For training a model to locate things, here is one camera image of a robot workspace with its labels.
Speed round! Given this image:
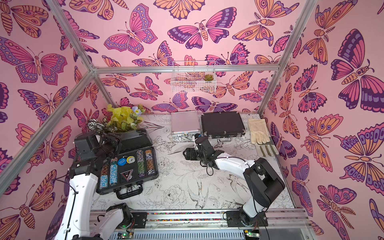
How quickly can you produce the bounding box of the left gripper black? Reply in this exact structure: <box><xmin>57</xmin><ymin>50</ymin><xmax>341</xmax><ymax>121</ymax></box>
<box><xmin>96</xmin><ymin>132</ymin><xmax>124</xmax><ymax>162</ymax></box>

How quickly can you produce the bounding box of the striped leaf artificial plant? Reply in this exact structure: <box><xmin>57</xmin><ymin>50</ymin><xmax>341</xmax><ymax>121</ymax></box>
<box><xmin>87</xmin><ymin>119</ymin><xmax>110</xmax><ymax>135</ymax></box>

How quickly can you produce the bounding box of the small silver poker case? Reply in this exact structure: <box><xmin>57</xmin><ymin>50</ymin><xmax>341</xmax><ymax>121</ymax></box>
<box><xmin>171</xmin><ymin>111</ymin><xmax>201</xmax><ymax>142</ymax></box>

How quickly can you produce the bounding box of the medium black poker case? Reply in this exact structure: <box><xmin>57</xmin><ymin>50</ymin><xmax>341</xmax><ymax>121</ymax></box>
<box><xmin>201</xmin><ymin>112</ymin><xmax>246</xmax><ymax>139</ymax></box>

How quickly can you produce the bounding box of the yellow green artificial plant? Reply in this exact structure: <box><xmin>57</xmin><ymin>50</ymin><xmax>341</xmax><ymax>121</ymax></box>
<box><xmin>106</xmin><ymin>105</ymin><xmax>147</xmax><ymax>132</ymax></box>

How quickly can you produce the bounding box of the large black poker case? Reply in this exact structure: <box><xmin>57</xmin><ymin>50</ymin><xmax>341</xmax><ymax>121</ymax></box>
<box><xmin>96</xmin><ymin>129</ymin><xmax>159</xmax><ymax>200</ymax></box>

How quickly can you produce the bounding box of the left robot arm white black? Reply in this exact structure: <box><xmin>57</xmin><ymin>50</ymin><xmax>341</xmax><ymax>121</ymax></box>
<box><xmin>54</xmin><ymin>132</ymin><xmax>133</xmax><ymax>240</ymax></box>

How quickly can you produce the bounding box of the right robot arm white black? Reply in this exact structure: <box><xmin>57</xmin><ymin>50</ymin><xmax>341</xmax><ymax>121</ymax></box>
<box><xmin>183</xmin><ymin>134</ymin><xmax>286</xmax><ymax>227</ymax></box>

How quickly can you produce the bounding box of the cream work glove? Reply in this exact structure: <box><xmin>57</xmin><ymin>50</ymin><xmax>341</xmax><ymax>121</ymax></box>
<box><xmin>248</xmin><ymin>119</ymin><xmax>279</xmax><ymax>157</ymax></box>

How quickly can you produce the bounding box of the small succulent plant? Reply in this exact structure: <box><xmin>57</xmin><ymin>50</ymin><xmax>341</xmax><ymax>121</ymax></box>
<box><xmin>204</xmin><ymin>74</ymin><xmax>215</xmax><ymax>82</ymax></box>

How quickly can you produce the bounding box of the white wire basket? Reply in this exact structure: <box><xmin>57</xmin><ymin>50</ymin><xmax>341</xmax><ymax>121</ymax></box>
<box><xmin>169</xmin><ymin>60</ymin><xmax>217</xmax><ymax>94</ymax></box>

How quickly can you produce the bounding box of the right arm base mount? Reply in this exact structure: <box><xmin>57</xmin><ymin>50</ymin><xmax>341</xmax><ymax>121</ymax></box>
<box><xmin>223</xmin><ymin>210</ymin><xmax>269</xmax><ymax>228</ymax></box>

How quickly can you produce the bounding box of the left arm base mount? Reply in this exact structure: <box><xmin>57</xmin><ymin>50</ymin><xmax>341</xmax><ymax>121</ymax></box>
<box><xmin>118</xmin><ymin>212</ymin><xmax>148</xmax><ymax>230</ymax></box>

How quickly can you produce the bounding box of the aluminium rail front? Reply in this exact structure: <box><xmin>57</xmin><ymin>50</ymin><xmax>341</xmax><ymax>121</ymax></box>
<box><xmin>90</xmin><ymin>208</ymin><xmax>315</xmax><ymax>240</ymax></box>

